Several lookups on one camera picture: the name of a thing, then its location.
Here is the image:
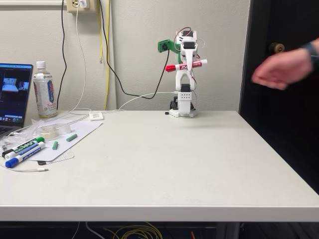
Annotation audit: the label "long yellow cable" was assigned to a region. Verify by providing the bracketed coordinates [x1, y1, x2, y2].
[104, 0, 111, 111]

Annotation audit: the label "green camera mount with board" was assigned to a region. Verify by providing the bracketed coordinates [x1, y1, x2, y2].
[157, 39, 182, 63]

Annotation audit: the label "red black servo wire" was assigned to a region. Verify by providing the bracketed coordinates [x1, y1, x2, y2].
[173, 26, 205, 84]

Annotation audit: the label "thin white plug cable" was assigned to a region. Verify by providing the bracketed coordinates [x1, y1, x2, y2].
[0, 164, 49, 173]

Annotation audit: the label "grey table leg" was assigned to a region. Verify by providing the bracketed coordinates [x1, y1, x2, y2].
[216, 221, 242, 239]

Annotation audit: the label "blue dry erase marker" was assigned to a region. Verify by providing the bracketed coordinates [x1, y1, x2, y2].
[4, 141, 47, 169]

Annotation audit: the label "white wall trim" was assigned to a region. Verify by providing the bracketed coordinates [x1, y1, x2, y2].
[0, 1, 67, 10]

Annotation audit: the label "thick white floor cable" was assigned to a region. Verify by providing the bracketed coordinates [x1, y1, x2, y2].
[85, 221, 106, 239]

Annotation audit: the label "dark camera cable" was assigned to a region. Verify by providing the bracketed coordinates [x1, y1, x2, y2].
[98, 0, 171, 100]

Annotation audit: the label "black power cable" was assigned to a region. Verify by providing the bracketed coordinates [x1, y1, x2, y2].
[56, 0, 68, 112]

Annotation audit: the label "yellow cable bundle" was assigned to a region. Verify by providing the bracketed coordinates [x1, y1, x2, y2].
[103, 221, 162, 239]

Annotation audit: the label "brass door knob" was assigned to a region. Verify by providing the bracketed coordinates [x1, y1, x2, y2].
[268, 42, 286, 55]

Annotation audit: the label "grey laptop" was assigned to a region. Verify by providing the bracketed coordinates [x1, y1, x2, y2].
[0, 63, 34, 139]

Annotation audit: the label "white flat adapter box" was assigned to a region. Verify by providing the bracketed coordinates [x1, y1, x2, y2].
[89, 111, 105, 121]

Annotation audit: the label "clear plastic bags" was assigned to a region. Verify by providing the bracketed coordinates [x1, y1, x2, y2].
[0, 119, 44, 152]

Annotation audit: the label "white paper sheet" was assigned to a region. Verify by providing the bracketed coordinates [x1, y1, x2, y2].
[41, 119, 104, 160]

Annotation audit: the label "clear round tape container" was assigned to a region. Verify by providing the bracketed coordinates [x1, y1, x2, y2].
[36, 123, 72, 139]

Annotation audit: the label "green dry erase marker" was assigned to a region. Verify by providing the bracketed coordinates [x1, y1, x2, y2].
[11, 135, 45, 154]

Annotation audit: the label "person's hand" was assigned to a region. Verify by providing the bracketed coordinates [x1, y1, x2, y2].
[251, 48, 313, 90]

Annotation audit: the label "plastic tea bottle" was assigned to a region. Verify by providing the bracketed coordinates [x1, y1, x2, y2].
[33, 61, 58, 119]

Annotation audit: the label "beige wall outlet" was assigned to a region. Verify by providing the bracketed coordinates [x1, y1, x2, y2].
[66, 0, 97, 13]

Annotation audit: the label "dark door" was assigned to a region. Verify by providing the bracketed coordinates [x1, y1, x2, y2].
[238, 0, 319, 195]

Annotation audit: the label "red dry erase marker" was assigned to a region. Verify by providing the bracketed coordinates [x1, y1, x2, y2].
[164, 59, 208, 73]

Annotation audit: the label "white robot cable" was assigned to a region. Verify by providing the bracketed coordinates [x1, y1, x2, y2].
[104, 91, 179, 112]

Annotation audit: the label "grey mesh mat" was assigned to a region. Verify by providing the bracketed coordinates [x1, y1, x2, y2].
[24, 148, 75, 165]

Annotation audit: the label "white charger cable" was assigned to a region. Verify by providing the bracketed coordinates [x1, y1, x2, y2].
[67, 6, 92, 117]

